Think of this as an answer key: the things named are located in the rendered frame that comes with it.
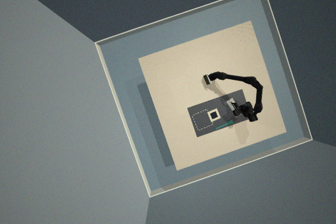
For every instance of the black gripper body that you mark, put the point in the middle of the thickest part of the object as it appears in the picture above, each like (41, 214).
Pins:
(241, 109)

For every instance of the cream square tile with dark centre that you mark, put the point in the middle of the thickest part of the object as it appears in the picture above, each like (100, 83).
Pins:
(213, 115)

